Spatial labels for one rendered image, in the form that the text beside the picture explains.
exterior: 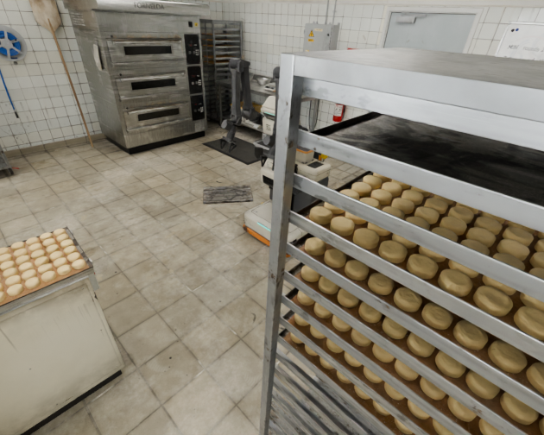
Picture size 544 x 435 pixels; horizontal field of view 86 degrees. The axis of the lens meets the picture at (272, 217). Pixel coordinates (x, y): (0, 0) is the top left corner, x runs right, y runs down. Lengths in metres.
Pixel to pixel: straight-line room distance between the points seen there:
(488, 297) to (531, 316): 0.06
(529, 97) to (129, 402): 2.12
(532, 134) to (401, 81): 0.15
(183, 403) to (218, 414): 0.22
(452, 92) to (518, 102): 0.06
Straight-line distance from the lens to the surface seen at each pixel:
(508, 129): 0.45
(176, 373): 2.17
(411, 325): 0.63
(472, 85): 0.42
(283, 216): 0.63
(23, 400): 2.02
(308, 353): 0.97
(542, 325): 0.60
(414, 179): 0.49
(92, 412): 2.20
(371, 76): 0.45
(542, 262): 0.75
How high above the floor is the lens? 1.86
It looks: 34 degrees down
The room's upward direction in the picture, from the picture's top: 3 degrees clockwise
